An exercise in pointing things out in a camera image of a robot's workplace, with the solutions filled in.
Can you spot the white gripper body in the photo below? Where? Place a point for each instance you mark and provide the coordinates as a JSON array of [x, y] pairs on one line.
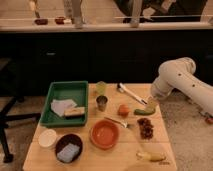
[[152, 103]]

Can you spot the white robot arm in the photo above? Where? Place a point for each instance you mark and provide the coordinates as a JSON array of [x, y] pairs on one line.
[[179, 74]]

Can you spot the dark brown bowl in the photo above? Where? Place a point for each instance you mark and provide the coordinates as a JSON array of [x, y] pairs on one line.
[[65, 140]]

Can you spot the white small bowl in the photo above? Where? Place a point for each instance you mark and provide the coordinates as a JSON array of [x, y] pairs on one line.
[[48, 138]]

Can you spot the brown bowl on shelf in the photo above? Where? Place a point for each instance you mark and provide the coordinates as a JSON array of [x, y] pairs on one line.
[[59, 20]]

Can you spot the dark red bowl on shelf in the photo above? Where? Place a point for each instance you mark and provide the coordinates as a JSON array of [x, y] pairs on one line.
[[41, 21]]

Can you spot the green pepper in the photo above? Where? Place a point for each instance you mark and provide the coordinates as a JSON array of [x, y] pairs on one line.
[[144, 112]]

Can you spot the bunch of dark grapes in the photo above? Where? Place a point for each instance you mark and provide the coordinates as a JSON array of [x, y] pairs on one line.
[[146, 128]]

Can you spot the orange fruit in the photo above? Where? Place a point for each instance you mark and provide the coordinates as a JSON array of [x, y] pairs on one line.
[[123, 110]]

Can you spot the small metal cup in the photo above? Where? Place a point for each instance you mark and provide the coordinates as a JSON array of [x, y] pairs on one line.
[[102, 102]]

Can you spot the yellow banana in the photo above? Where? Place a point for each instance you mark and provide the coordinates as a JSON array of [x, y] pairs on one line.
[[152, 157]]

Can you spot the green plastic cup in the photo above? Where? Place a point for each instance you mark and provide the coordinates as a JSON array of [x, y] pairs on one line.
[[101, 87]]

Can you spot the tan sponge block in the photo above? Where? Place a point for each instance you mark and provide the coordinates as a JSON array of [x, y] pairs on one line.
[[72, 112]]

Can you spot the green plastic tray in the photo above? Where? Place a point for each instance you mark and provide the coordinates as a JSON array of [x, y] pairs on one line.
[[75, 90]]

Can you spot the white folded cloth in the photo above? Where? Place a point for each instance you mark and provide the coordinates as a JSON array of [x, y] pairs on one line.
[[59, 106]]

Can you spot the blue sponge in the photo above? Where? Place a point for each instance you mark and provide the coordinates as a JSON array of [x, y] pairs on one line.
[[68, 153]]

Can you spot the black office chair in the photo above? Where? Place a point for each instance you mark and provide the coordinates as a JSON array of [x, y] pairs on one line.
[[5, 118]]

